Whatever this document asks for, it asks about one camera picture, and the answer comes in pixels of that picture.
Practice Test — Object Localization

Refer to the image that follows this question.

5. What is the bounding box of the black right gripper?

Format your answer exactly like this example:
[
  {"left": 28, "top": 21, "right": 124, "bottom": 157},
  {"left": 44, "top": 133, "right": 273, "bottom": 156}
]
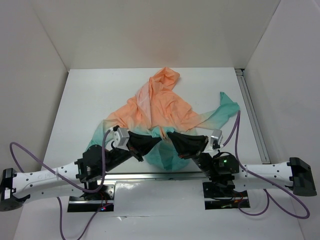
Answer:
[{"left": 167, "top": 129, "right": 217, "bottom": 178}]

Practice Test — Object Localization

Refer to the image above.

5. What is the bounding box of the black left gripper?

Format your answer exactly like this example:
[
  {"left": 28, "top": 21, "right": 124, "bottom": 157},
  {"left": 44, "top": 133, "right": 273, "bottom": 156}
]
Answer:
[{"left": 102, "top": 130, "right": 161, "bottom": 172}]

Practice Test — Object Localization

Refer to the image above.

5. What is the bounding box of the orange and teal jacket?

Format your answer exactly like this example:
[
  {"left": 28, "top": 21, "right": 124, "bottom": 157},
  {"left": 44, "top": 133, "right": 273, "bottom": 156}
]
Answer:
[{"left": 89, "top": 67, "right": 240, "bottom": 172}]

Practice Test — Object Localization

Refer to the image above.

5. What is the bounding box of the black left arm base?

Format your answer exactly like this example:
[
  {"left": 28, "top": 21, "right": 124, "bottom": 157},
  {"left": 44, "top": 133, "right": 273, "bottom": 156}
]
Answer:
[{"left": 67, "top": 182, "right": 116, "bottom": 213}]

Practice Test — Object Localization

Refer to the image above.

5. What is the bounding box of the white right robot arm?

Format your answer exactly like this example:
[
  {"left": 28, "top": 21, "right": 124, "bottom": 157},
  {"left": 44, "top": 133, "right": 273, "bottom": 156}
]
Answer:
[{"left": 167, "top": 129, "right": 317, "bottom": 197}]

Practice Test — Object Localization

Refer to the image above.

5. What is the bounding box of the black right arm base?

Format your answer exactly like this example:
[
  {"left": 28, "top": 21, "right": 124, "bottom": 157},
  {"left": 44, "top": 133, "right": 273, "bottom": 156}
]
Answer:
[{"left": 202, "top": 182, "right": 250, "bottom": 210}]

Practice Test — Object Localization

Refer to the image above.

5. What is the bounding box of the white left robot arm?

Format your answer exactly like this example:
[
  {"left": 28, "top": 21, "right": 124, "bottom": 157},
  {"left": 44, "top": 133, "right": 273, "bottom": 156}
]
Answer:
[{"left": 0, "top": 128, "right": 162, "bottom": 212}]

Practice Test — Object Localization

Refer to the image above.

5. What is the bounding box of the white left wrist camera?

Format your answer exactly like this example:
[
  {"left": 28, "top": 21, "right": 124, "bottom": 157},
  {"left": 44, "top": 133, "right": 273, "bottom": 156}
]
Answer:
[{"left": 113, "top": 127, "right": 130, "bottom": 151}]

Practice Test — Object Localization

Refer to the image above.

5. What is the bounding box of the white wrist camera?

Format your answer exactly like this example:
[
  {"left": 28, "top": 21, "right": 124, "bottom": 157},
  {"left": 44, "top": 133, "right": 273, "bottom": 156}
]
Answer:
[
  {"left": 113, "top": 127, "right": 130, "bottom": 151},
  {"left": 209, "top": 129, "right": 223, "bottom": 151}
]

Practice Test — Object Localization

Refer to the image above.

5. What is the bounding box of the aluminium rail front table edge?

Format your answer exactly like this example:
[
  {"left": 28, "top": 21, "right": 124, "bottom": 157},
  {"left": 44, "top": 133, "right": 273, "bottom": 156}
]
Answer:
[{"left": 104, "top": 172, "right": 207, "bottom": 181}]

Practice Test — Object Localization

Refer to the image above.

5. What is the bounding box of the aluminium rail table edge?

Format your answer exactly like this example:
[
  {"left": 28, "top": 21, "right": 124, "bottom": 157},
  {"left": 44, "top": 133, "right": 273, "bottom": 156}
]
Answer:
[
  {"left": 104, "top": 172, "right": 207, "bottom": 181},
  {"left": 234, "top": 68, "right": 271, "bottom": 165}
]

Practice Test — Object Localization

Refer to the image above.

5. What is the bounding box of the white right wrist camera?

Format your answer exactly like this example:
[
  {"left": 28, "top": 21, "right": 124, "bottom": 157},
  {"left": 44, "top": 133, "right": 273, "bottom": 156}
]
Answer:
[{"left": 209, "top": 129, "right": 223, "bottom": 151}]

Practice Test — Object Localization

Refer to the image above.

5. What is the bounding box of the aluminium rail right table edge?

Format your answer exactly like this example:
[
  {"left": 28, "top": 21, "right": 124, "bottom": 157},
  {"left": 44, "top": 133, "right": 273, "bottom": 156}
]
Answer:
[{"left": 234, "top": 68, "right": 271, "bottom": 165}]

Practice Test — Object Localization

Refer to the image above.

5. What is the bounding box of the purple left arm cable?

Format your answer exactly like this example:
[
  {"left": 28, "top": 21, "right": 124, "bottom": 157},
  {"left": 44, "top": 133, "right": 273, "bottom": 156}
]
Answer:
[{"left": 9, "top": 128, "right": 113, "bottom": 240}]

